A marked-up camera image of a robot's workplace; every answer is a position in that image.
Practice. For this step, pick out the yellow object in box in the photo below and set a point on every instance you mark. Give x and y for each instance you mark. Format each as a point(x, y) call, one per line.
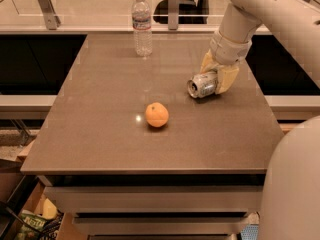
point(49, 210)

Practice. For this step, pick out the lower grey drawer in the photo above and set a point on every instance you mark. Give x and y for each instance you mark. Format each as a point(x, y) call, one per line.
point(160, 226)

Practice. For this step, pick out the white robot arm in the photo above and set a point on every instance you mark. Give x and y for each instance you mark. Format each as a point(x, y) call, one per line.
point(290, 208)

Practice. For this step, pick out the blue perforated object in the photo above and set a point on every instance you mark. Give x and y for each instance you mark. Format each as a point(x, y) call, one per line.
point(250, 232)

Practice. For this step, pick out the middle metal railing post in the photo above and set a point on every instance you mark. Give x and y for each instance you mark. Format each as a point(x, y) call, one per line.
point(173, 14)

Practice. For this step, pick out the grey drawer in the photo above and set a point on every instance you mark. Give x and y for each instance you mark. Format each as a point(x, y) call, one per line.
point(160, 226)
point(155, 199)

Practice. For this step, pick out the clear plastic water bottle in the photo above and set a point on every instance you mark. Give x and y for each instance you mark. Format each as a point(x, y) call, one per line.
point(142, 27)

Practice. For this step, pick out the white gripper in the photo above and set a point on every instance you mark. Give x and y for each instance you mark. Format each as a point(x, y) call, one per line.
point(227, 52)

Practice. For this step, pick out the cardboard box left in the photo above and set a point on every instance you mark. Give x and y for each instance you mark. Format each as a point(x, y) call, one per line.
point(31, 200)

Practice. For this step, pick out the upper grey drawer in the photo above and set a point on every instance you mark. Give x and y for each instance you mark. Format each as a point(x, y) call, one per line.
point(155, 199)

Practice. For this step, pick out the left metal railing post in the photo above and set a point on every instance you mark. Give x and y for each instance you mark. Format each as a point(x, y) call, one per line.
point(51, 19)

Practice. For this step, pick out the silver 7up soda can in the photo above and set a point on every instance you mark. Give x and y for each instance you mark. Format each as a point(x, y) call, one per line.
point(202, 85)

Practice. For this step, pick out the green snack bag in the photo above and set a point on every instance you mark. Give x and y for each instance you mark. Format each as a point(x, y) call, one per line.
point(32, 226)

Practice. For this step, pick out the black office chair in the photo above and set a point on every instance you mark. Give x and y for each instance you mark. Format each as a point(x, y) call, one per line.
point(193, 11)

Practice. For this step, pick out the orange fruit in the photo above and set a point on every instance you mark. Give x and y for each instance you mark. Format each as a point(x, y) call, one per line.
point(156, 115)

